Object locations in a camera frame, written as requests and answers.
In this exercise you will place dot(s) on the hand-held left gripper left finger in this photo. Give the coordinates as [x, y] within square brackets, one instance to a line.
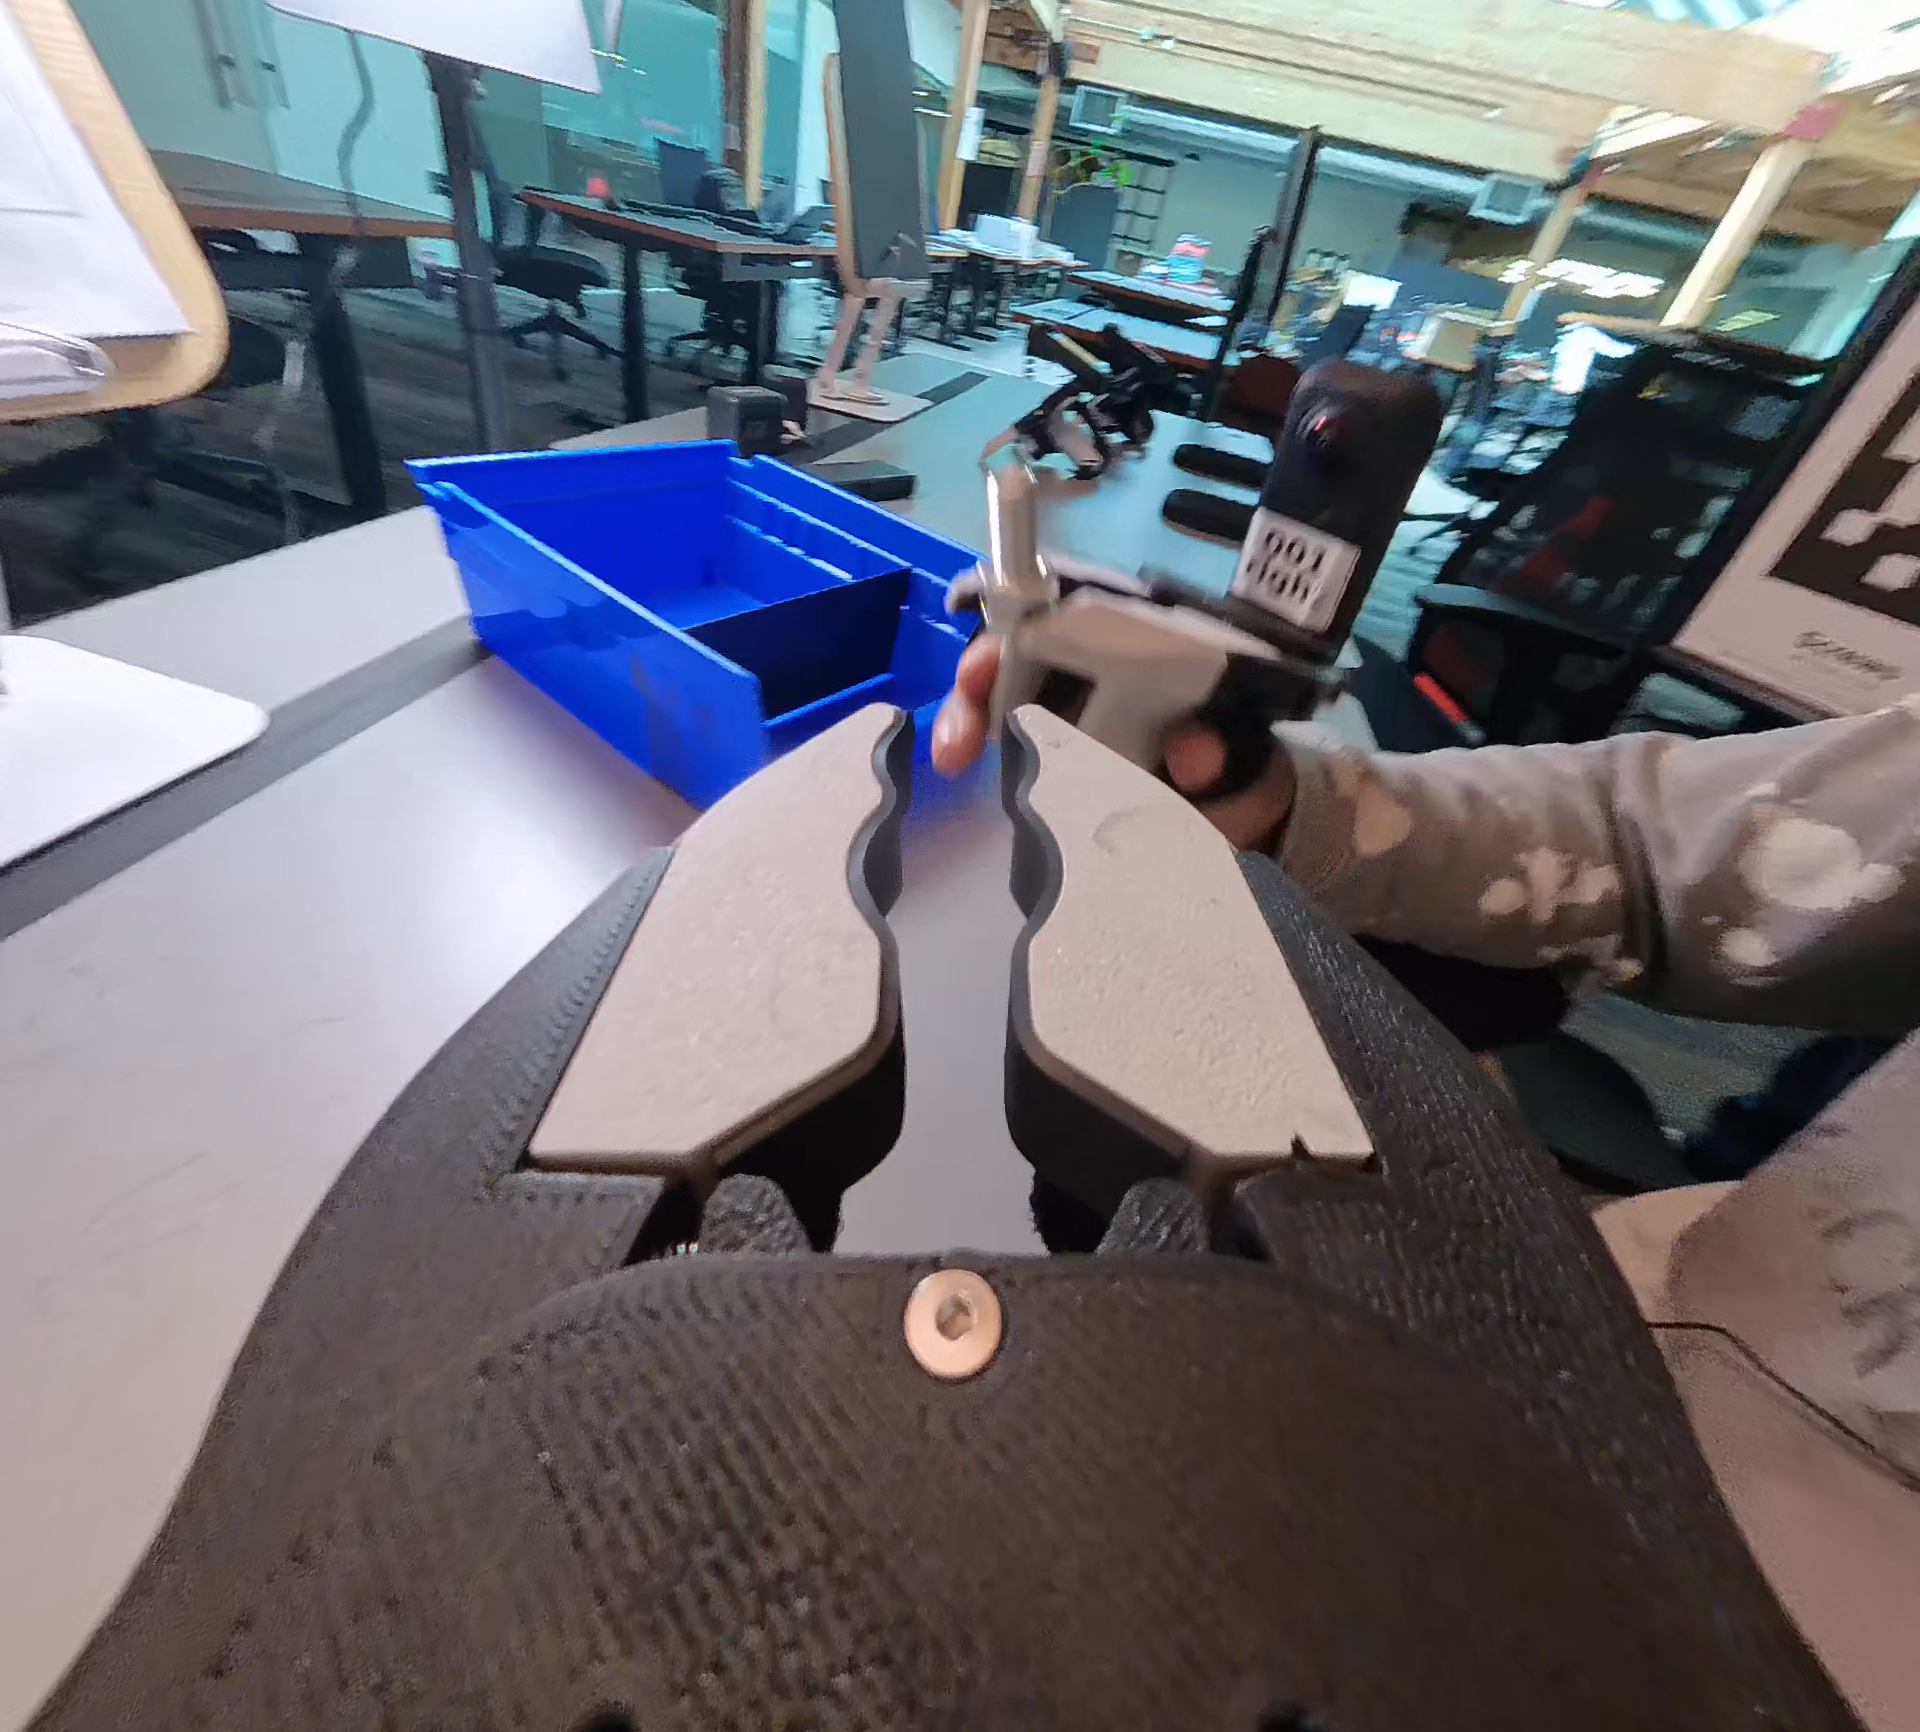
[719, 968]

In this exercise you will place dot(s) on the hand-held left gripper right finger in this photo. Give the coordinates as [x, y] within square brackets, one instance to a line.
[1169, 968]

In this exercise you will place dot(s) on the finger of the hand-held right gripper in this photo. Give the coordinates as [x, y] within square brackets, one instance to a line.
[973, 600]
[1142, 637]

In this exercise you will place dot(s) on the silver hex bolt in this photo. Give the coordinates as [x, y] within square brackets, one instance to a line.
[1013, 531]

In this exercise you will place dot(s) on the person's right forearm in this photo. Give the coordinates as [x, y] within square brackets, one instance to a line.
[1575, 864]

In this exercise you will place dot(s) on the person's right hand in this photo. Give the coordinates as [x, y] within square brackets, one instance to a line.
[960, 714]

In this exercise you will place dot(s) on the black wrist rest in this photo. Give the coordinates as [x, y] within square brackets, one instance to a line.
[1215, 516]
[1225, 466]

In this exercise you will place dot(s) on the flat black pad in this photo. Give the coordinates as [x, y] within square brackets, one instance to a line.
[867, 484]

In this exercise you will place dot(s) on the black panel stand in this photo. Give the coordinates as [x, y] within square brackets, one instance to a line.
[1289, 233]

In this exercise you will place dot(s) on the black mesh office chair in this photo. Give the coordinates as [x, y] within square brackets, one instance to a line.
[1620, 487]

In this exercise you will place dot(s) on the small black device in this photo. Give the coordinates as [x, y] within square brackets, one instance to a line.
[751, 414]

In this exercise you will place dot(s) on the blue plastic bin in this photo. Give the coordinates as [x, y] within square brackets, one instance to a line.
[601, 622]

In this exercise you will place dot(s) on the background desk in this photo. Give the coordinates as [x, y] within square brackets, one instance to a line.
[672, 224]

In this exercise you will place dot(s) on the framed marker sign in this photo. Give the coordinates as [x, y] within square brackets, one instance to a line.
[1800, 622]

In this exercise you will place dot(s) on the wooden stand black board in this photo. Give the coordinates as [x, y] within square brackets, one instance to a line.
[860, 38]

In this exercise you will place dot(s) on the white stand base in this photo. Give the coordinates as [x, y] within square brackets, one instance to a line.
[107, 744]

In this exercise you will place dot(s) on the wooden instruction board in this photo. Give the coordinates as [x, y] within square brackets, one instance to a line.
[152, 307]

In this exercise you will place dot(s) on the printed instruction sheet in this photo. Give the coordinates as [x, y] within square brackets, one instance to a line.
[59, 233]

